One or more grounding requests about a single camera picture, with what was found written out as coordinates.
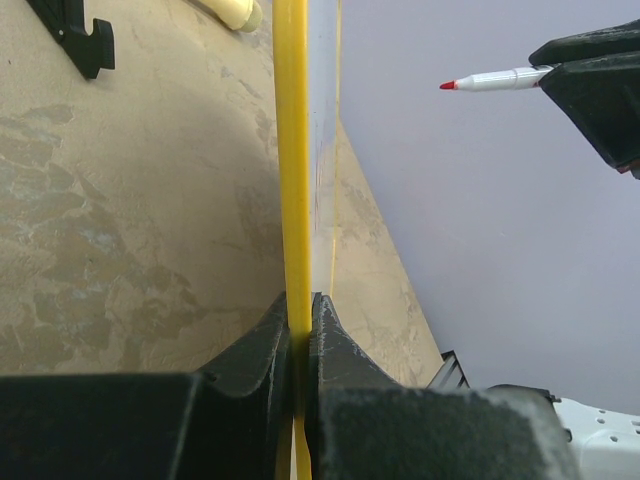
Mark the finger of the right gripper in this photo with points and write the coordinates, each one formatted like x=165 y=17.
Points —
x=619 y=39
x=601 y=98

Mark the yellow framed whiteboard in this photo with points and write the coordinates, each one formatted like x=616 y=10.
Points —
x=306 y=57

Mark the cream toy microphone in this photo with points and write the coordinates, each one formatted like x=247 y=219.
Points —
x=238 y=15

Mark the wire whiteboard stand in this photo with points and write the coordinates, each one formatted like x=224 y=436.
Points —
x=65 y=21

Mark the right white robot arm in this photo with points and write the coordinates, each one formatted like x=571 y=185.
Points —
x=605 y=443

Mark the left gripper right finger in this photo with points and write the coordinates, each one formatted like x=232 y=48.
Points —
x=362 y=424

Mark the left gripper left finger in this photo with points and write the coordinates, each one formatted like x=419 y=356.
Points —
x=230 y=419

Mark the red whiteboard marker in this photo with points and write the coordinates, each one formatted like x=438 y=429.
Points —
x=520 y=78

